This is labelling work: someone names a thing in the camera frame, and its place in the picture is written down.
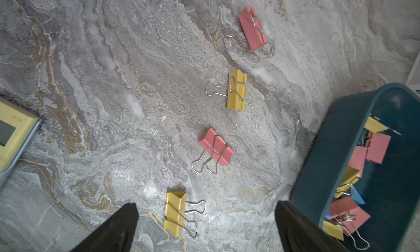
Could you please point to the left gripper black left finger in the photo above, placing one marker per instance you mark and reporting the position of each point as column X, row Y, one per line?
column 115, row 234

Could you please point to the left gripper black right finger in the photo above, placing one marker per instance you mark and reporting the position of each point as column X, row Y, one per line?
column 299, row 234

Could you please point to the yellow binder clip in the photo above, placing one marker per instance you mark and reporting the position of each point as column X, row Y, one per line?
column 236, row 90
column 175, row 214

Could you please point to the teal plastic storage box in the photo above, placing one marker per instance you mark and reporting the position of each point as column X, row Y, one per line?
column 360, row 185

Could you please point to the pink binder clip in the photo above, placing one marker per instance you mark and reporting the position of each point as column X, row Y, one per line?
column 214, row 145
column 251, row 34

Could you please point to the yellow blue calculator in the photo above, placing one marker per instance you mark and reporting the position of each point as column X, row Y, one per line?
column 18, row 126

